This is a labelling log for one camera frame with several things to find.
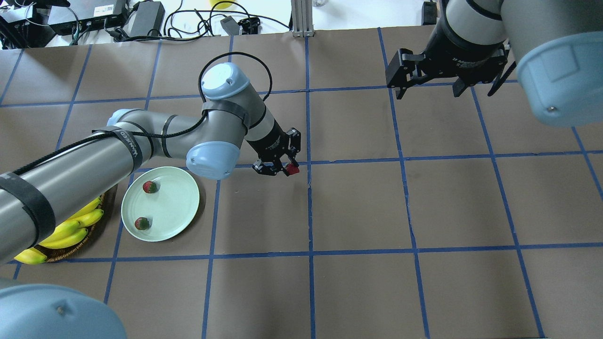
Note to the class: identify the aluminium frame post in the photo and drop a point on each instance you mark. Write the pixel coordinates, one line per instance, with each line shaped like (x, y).
(302, 18)

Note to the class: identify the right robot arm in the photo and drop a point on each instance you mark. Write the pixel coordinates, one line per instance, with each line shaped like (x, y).
(554, 47)

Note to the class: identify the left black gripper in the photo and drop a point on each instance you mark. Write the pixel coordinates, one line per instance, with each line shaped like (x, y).
(270, 144)

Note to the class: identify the light green plate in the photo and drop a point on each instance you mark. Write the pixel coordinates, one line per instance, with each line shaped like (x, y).
(170, 210)

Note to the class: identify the black power adapter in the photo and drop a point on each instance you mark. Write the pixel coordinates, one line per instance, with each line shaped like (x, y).
(148, 16)

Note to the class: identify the yellow banana bunch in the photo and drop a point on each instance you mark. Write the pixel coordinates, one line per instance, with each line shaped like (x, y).
(68, 237)

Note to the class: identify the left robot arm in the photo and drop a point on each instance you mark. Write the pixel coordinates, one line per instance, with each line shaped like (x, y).
(37, 197)

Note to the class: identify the red strawberry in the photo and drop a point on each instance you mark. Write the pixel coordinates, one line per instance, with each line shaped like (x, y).
(292, 169)
(142, 223)
(150, 187)

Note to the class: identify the brown wicker basket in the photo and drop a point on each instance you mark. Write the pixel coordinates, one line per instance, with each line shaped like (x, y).
(94, 231)

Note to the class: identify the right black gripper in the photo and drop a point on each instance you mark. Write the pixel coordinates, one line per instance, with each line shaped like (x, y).
(459, 52)

